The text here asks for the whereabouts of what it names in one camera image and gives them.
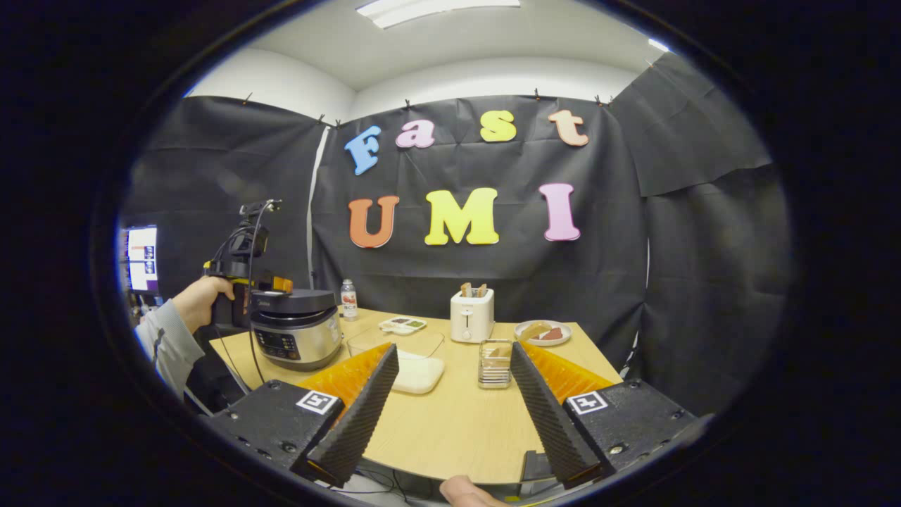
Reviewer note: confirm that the white plate with red food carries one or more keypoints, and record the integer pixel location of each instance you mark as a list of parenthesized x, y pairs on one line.
[(559, 334)]

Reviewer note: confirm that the small clear bottle red label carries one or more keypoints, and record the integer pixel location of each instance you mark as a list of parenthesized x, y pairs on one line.
[(349, 303)]

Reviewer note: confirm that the computer monitor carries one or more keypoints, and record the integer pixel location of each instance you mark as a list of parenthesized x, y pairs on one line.
[(142, 260)]

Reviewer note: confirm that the ceiling light panel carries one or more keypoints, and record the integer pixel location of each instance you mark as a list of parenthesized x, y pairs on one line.
[(436, 10)]

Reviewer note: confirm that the clear chopstick holder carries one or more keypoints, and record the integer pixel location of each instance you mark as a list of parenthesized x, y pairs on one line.
[(495, 373)]

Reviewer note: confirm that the dark grey rice cooker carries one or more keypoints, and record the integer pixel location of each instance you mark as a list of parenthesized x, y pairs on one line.
[(295, 331)]

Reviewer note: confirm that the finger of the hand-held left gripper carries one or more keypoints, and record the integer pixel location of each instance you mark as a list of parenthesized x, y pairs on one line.
[(283, 284)]

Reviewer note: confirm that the white toaster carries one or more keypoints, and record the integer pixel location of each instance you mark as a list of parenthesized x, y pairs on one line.
[(471, 320)]

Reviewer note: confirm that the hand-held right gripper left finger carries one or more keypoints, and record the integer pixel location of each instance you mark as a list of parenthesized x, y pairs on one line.
[(362, 415)]

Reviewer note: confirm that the black backdrop cloth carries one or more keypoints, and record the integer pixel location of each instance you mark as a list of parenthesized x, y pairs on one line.
[(563, 282)]

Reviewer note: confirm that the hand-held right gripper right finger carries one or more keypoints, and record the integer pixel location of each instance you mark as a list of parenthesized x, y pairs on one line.
[(549, 422)]

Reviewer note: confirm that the white divided dish of beans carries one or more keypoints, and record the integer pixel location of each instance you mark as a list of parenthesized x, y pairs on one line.
[(402, 325)]

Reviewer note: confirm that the clear container of rice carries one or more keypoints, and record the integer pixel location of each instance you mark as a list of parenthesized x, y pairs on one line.
[(419, 373)]

